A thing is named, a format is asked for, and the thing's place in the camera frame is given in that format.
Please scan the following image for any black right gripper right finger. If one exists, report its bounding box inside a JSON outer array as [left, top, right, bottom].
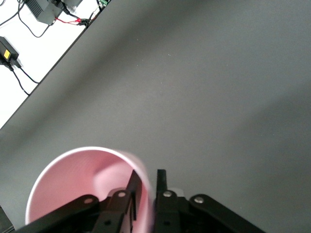
[[154, 168, 268, 233]]

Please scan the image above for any black power adapter yellow label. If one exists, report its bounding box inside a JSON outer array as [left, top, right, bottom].
[[0, 36, 24, 71]]

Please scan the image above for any grey finned power supply box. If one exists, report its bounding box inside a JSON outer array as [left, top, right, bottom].
[[25, 0, 84, 25]]

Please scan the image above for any black adapter cable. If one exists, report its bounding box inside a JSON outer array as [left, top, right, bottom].
[[9, 63, 40, 96]]

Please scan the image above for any black power supply cable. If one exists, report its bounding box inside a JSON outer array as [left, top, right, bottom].
[[0, 0, 51, 39]]

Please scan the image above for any pink paper cup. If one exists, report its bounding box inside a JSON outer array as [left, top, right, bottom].
[[24, 146, 156, 233]]

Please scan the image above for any dark grey table mat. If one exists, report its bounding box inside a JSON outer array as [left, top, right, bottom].
[[0, 0, 311, 233]]

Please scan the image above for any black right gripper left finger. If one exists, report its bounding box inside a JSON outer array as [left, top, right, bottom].
[[14, 169, 143, 233]]

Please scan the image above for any red wire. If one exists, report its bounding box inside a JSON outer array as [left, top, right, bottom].
[[53, 16, 85, 26]]

